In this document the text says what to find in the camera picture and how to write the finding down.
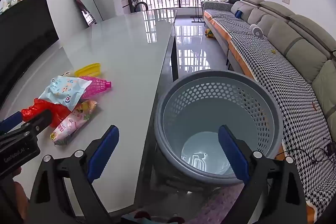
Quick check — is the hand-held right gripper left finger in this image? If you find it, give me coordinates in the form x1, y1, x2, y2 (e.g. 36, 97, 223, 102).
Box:
29, 125, 120, 224

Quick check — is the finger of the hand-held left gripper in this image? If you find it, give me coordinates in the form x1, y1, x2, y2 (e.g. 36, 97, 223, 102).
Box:
21, 109, 53, 138
0, 111, 25, 135

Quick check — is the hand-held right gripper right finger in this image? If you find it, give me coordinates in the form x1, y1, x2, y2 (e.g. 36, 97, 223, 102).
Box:
218, 124, 307, 224

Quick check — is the red plastic bag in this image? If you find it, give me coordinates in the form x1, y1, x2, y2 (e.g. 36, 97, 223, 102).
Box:
21, 98, 66, 128

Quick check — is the pink snack packet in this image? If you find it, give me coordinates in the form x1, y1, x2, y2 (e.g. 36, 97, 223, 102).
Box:
50, 101, 99, 146

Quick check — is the blue white snack packet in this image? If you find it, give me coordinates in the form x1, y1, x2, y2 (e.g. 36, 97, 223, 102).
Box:
38, 76, 90, 111

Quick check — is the grey perforated trash basket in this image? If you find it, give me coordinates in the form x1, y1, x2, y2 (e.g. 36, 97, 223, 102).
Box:
154, 70, 284, 186

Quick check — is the pink plastic scoop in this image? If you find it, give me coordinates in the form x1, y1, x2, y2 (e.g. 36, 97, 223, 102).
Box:
79, 76, 112, 99

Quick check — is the person's left hand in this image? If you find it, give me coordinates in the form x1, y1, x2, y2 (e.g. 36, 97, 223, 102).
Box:
12, 166, 30, 214

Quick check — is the yellow plastic dish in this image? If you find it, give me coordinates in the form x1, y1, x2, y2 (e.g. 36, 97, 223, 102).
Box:
75, 63, 101, 77

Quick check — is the black television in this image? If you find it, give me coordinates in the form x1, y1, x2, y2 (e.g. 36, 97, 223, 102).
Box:
0, 0, 59, 109

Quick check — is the grey sofa with houndstooth cover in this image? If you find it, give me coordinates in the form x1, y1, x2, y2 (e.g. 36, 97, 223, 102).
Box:
202, 0, 336, 214

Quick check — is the grey glossy long table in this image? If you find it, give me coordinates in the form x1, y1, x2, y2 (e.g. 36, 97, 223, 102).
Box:
0, 9, 179, 216

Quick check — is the white round device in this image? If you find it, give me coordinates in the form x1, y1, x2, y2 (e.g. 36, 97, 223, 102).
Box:
249, 24, 264, 37

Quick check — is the black clothes rack stand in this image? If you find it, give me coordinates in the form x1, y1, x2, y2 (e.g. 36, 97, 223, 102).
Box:
188, 0, 206, 23

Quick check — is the washing machine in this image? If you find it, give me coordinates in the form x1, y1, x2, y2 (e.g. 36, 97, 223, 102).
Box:
131, 1, 148, 13

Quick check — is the black cable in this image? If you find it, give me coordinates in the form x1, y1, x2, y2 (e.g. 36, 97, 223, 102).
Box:
266, 138, 336, 188

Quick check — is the leaning wall mirror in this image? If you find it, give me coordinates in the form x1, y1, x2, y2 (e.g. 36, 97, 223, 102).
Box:
70, 0, 104, 28

